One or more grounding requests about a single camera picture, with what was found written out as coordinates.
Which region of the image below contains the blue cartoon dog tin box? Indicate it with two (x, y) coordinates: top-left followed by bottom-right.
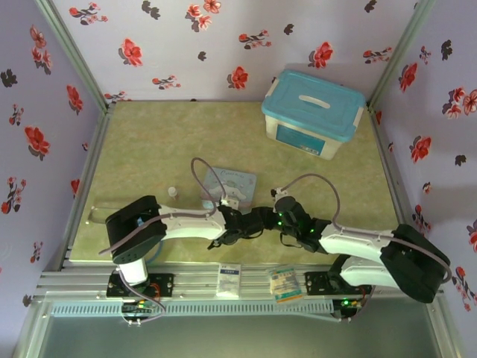
(199, 166), (258, 210)

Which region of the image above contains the white labelled plastic packet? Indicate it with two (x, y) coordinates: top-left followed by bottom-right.
(215, 263), (242, 298)

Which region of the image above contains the green printed plastic packet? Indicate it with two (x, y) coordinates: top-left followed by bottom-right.
(268, 264), (305, 305)

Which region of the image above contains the blue curved plastic tube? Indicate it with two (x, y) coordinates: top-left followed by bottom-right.
(147, 244), (165, 263)

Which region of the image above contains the small circuit board green light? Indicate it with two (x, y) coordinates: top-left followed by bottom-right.
(332, 296), (364, 322)
(121, 302), (154, 325)

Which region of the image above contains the white storage box blue lid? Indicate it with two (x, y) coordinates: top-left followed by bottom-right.
(261, 69), (366, 162)

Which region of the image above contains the clear plastic container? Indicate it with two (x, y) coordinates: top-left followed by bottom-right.
(87, 203), (113, 224)

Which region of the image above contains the grey right arm cable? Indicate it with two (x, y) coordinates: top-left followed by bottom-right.
(283, 173), (452, 322)

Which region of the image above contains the aluminium rail frame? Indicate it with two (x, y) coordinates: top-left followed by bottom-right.
(31, 260), (446, 305)

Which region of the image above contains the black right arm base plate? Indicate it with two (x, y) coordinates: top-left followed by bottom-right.
(304, 271), (373, 298)

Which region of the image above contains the grey slotted cable duct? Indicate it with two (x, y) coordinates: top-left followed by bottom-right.
(50, 301), (335, 318)

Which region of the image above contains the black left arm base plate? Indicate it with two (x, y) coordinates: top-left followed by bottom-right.
(107, 273), (175, 299)

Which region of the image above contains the aluminium corner post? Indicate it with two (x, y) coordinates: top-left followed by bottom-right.
(35, 0), (116, 113)
(367, 0), (437, 109)

